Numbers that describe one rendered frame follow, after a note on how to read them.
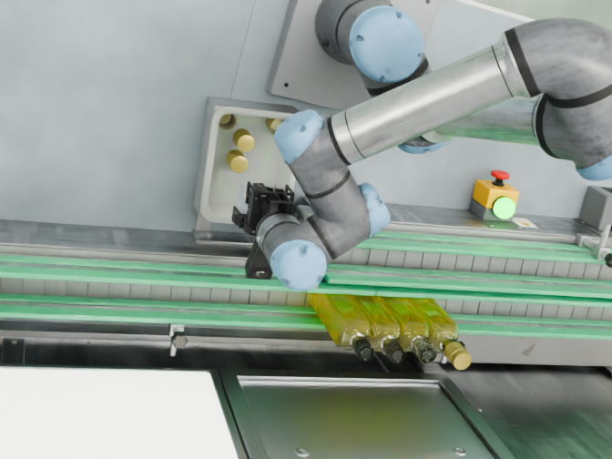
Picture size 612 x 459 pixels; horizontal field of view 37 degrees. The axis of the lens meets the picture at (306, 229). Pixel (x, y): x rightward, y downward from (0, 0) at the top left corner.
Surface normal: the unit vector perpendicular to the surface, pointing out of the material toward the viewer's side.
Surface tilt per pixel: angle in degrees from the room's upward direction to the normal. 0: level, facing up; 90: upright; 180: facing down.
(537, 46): 42
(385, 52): 7
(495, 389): 89
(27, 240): 90
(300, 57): 3
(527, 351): 0
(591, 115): 37
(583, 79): 28
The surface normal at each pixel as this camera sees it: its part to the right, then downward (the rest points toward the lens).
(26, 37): 0.26, 0.35
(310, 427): 0.18, -0.93
